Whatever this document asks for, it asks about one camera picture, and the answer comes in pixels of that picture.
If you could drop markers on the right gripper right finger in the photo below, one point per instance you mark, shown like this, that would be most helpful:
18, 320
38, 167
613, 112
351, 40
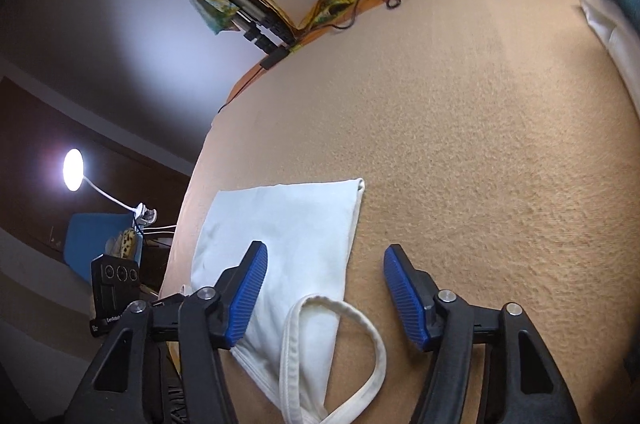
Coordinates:
521, 381

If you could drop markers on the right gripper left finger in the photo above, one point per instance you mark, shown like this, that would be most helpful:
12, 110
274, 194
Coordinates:
211, 319

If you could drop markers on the white camisole top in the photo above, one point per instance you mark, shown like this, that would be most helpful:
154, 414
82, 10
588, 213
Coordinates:
288, 345

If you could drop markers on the black phone on gripper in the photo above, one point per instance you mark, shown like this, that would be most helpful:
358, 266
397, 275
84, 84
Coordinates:
115, 284

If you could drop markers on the leopard print cloth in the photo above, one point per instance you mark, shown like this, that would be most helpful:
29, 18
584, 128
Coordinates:
123, 245

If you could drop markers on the blue chair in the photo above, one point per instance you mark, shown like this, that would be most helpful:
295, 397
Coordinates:
87, 236

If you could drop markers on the white clip desk lamp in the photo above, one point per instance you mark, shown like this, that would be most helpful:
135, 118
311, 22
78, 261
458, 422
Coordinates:
73, 172

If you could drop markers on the beige blanket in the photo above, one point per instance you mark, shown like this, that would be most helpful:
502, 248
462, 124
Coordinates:
499, 147

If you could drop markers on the yellow green floral cloth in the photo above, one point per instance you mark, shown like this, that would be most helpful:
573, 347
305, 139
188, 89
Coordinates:
324, 13

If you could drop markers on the folded white garment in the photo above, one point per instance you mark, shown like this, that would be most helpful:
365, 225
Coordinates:
620, 39

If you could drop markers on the black cable inline box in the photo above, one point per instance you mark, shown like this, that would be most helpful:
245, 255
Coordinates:
273, 58

